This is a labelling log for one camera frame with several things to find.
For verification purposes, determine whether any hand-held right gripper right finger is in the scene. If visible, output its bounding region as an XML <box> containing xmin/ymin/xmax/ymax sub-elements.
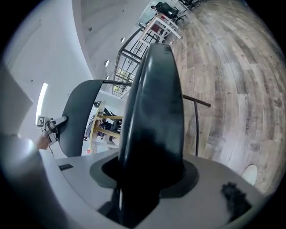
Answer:
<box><xmin>138</xmin><ymin>156</ymin><xmax>267</xmax><ymax>229</ymax></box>

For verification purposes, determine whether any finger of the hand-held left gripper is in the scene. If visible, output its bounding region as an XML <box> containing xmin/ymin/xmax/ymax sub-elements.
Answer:
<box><xmin>53</xmin><ymin>115</ymin><xmax>68</xmax><ymax>126</ymax></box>

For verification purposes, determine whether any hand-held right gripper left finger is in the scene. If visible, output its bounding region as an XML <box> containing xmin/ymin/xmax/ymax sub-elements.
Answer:
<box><xmin>55</xmin><ymin>150</ymin><xmax>119</xmax><ymax>211</ymax></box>

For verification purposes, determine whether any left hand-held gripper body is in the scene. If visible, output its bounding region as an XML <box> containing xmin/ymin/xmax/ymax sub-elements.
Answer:
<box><xmin>36</xmin><ymin>115</ymin><xmax>60</xmax><ymax>144</ymax></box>

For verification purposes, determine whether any black folding chair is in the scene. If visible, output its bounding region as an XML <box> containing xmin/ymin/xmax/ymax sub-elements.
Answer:
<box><xmin>59</xmin><ymin>42</ymin><xmax>212</xmax><ymax>228</ymax></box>

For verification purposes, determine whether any person's left forearm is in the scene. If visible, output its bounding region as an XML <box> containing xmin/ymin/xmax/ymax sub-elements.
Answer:
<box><xmin>35</xmin><ymin>133</ymin><xmax>49</xmax><ymax>150</ymax></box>

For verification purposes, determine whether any red chair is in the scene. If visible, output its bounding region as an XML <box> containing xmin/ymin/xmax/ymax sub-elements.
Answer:
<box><xmin>150</xmin><ymin>22</ymin><xmax>165</xmax><ymax>36</ymax></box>

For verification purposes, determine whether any dark green office chair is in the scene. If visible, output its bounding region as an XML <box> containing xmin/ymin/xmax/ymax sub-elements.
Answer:
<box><xmin>156</xmin><ymin>1</ymin><xmax>181</xmax><ymax>20</ymax></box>

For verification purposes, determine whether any black office chair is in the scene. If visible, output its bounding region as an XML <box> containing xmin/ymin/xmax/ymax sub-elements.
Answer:
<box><xmin>180</xmin><ymin>0</ymin><xmax>203</xmax><ymax>10</ymax></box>

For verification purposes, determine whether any long ceiling light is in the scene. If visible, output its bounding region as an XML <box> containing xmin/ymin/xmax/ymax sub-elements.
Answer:
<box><xmin>35</xmin><ymin>82</ymin><xmax>49</xmax><ymax>126</ymax></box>

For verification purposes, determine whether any round wooden table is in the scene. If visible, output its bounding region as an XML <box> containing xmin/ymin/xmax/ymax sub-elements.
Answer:
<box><xmin>88</xmin><ymin>100</ymin><xmax>124</xmax><ymax>155</ymax></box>

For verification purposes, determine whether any person's white shoe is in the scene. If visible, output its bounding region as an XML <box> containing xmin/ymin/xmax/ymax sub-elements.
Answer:
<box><xmin>241</xmin><ymin>164</ymin><xmax>258</xmax><ymax>186</ymax></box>

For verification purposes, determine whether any white table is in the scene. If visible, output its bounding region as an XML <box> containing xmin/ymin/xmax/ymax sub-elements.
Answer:
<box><xmin>138</xmin><ymin>13</ymin><xmax>182</xmax><ymax>43</ymax></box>

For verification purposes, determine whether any black metal railing frame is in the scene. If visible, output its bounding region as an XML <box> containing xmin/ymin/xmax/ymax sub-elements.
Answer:
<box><xmin>110</xmin><ymin>28</ymin><xmax>155</xmax><ymax>98</ymax></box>

